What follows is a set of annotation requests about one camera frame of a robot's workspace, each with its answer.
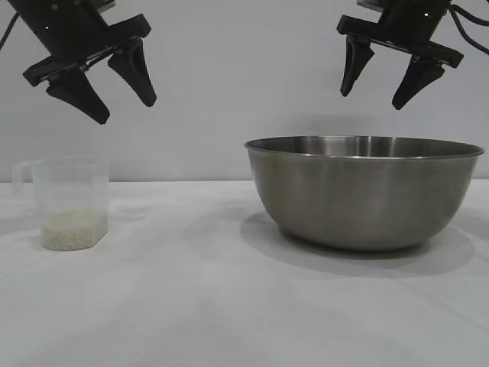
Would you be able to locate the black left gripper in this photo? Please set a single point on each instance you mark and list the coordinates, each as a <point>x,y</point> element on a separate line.
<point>68,34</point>

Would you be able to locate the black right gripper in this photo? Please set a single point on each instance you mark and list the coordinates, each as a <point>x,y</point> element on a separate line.
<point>409,23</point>

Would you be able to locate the clear plastic measuring cup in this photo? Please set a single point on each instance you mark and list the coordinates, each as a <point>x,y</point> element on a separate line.
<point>72,183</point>

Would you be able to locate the stainless steel mixing bowl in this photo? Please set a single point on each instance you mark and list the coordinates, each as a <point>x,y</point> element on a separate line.
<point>359,199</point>

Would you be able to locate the white rice grains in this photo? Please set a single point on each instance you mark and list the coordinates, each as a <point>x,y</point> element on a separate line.
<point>72,231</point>

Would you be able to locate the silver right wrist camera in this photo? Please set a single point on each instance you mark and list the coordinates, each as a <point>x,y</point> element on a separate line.
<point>368,3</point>

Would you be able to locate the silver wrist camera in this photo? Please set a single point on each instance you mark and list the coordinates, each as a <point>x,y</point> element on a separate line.
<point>368,3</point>
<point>105,4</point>

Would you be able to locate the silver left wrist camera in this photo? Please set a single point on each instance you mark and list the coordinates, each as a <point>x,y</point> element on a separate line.
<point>105,4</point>

